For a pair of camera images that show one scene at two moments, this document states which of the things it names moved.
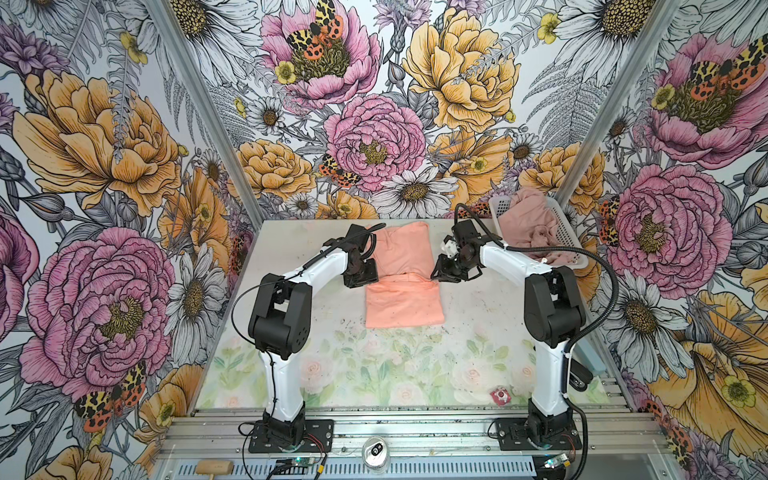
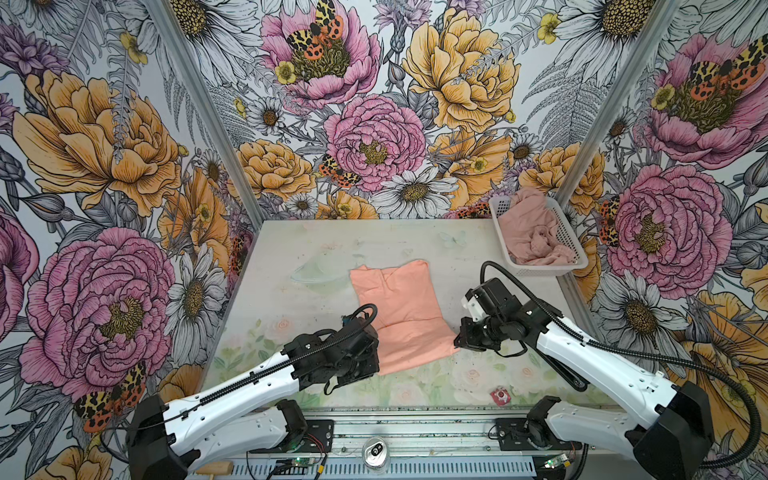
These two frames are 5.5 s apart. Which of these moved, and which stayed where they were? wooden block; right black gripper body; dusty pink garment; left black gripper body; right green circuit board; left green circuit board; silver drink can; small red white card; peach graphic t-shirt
Moved: left black gripper body; peach graphic t-shirt; right black gripper body
Stayed: dusty pink garment; right green circuit board; small red white card; left green circuit board; wooden block; silver drink can
